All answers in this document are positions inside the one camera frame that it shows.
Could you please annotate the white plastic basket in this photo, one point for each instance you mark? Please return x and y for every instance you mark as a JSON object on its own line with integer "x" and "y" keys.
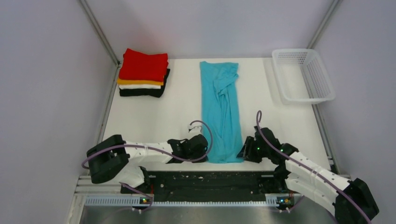
{"x": 301, "y": 77}

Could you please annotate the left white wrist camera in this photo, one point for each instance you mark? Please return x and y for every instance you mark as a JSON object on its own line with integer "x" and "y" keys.
{"x": 194, "y": 129}

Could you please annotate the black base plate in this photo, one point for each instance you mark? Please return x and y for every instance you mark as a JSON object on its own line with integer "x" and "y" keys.
{"x": 213, "y": 186}

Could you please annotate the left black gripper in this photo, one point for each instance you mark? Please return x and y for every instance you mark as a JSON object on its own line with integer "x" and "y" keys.
{"x": 204, "y": 160}

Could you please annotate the turquoise t shirt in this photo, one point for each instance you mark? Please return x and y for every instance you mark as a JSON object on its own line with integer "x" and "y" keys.
{"x": 220, "y": 111}

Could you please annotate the red folded t shirt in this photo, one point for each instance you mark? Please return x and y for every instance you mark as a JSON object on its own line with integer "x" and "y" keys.
{"x": 140, "y": 66}

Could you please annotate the aluminium frame rail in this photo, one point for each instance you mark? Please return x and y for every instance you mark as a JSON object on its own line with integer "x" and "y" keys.
{"x": 320, "y": 186}

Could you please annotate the orange folded t shirt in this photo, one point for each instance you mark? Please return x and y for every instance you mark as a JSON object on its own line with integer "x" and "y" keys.
{"x": 127, "y": 82}

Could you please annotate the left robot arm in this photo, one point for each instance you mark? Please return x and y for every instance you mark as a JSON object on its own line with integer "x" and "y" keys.
{"x": 117, "y": 160}

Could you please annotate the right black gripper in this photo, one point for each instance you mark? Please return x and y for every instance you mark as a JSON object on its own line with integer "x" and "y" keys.
{"x": 246, "y": 153}

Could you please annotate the white folded t shirt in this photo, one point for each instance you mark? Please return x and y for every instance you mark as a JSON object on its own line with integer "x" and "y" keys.
{"x": 139, "y": 86}

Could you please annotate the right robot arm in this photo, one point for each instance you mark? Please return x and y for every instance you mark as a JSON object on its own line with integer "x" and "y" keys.
{"x": 348, "y": 201}

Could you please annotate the white cable duct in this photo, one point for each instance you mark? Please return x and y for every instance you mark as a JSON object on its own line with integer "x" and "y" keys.
{"x": 137, "y": 201}

